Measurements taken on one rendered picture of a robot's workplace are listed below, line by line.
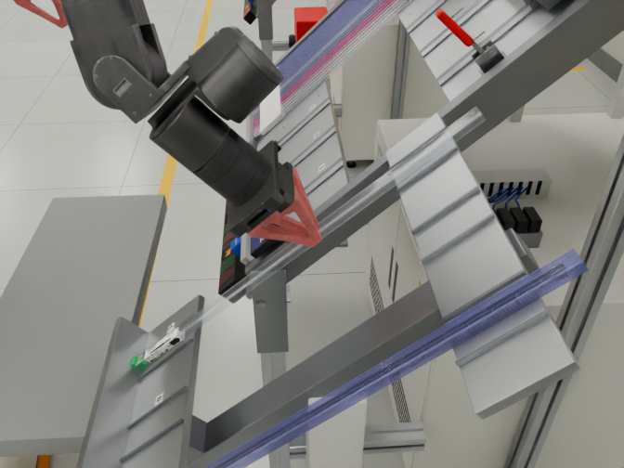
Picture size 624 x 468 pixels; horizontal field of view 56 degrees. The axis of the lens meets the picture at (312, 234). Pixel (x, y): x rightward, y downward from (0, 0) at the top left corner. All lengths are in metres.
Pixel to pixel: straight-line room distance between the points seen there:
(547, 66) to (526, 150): 0.70
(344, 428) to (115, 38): 0.43
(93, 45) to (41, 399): 0.57
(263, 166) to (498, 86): 0.34
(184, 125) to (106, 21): 0.10
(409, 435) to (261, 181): 0.74
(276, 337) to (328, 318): 0.91
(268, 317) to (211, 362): 0.85
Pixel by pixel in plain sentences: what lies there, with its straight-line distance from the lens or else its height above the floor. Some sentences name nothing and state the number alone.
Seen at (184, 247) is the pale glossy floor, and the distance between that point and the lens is 2.14.
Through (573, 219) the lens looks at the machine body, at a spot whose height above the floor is 0.62.
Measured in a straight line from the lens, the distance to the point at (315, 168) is 0.95.
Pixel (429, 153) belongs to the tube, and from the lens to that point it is 0.59.
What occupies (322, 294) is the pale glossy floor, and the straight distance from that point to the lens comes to 1.90.
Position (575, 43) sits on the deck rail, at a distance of 0.80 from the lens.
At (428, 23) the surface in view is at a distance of 1.04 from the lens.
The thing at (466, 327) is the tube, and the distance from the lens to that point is 0.43.
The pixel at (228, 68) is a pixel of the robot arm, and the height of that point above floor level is 1.11.
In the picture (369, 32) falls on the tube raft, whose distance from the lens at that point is 1.16.
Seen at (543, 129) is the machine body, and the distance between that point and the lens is 1.60.
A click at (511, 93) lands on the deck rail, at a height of 1.00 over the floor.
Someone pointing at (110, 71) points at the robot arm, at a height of 1.12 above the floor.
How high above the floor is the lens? 1.30
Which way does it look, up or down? 37 degrees down
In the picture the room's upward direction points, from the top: straight up
